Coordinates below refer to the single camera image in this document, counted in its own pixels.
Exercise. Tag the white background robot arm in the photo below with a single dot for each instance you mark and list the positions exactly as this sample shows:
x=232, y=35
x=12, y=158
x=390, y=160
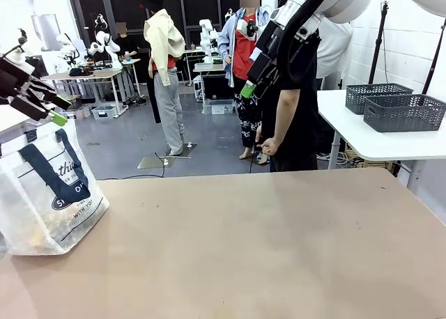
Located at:
x=64, y=40
x=113, y=47
x=205, y=37

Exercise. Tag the wooden top desk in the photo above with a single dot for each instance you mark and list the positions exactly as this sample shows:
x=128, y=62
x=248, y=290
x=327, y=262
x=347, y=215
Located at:
x=97, y=74

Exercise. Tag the person's right forearm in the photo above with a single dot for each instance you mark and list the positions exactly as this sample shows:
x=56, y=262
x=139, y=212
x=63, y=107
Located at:
x=287, y=113

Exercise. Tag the white side table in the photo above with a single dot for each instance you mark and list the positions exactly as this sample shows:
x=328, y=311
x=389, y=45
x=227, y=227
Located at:
x=348, y=138

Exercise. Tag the clear plastic storage box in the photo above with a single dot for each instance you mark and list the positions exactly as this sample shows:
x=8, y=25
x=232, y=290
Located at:
x=80, y=114
x=104, y=113
x=219, y=107

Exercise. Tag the grey plastic lattice basket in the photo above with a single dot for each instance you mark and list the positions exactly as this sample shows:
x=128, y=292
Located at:
x=400, y=117
x=355, y=99

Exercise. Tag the person in black T-shirt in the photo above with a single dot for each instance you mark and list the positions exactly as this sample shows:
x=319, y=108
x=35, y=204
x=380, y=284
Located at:
x=303, y=131

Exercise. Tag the person in white shirt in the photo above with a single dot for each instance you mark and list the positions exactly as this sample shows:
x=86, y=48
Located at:
x=334, y=47

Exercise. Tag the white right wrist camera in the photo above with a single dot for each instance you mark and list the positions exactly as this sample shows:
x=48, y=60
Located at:
x=243, y=28

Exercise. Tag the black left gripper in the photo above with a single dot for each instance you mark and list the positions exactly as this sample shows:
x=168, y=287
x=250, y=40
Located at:
x=12, y=78

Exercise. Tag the grey wall panel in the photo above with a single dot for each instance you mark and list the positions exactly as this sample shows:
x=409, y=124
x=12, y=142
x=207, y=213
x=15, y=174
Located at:
x=45, y=31

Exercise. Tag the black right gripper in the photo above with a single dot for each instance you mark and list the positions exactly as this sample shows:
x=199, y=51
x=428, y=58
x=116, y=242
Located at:
x=266, y=61

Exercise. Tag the seated person in black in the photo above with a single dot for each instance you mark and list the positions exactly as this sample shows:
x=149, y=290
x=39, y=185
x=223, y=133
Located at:
x=123, y=42

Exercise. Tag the person's right hand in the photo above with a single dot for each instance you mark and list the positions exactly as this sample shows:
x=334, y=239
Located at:
x=271, y=146

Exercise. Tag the metal floor plate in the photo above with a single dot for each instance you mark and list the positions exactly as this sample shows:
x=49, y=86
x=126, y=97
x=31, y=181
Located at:
x=150, y=163
x=190, y=148

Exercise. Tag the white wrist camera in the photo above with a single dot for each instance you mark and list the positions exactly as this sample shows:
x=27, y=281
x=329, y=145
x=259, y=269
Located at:
x=243, y=28
x=17, y=56

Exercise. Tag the white background desk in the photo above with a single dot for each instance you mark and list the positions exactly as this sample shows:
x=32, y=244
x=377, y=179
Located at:
x=209, y=67

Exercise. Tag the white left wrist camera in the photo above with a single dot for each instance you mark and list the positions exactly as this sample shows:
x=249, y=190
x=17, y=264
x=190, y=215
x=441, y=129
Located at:
x=17, y=56

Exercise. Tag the black tripod stand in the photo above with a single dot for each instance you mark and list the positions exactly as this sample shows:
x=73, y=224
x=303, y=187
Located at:
x=437, y=51
x=22, y=37
x=380, y=37

